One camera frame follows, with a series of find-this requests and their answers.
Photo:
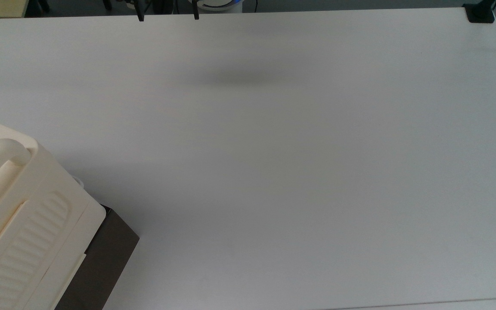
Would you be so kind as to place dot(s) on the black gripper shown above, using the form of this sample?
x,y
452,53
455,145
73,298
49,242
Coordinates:
x,y
157,4

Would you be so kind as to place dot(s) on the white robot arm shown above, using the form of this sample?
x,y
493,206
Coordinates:
x,y
218,5

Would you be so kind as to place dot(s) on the cream plastic cabinet body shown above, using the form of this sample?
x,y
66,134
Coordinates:
x,y
28,241

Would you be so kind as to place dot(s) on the black chair leg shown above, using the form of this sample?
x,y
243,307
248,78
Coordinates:
x,y
107,4

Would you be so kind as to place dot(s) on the dark brown drawer base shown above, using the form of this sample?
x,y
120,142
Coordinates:
x,y
101,258

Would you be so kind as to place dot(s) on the black camera stand clamp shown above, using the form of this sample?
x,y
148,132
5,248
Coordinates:
x,y
480,13

